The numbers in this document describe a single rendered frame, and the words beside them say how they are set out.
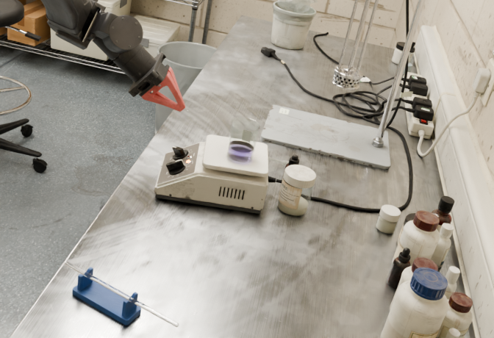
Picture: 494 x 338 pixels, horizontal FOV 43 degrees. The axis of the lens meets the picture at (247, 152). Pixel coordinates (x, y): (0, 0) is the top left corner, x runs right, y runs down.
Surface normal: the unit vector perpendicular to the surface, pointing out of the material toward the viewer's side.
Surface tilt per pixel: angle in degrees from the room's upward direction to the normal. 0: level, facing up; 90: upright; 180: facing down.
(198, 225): 0
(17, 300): 0
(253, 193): 90
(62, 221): 0
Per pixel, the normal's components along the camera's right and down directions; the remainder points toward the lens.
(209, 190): -0.02, 0.47
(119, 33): 0.42, 0.05
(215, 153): 0.17, -0.87
